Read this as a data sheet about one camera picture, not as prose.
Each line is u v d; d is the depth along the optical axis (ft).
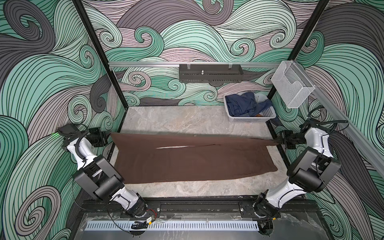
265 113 3.63
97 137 2.27
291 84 2.57
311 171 1.51
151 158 3.01
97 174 1.52
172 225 2.29
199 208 2.44
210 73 3.12
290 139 2.43
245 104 3.66
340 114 2.04
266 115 3.62
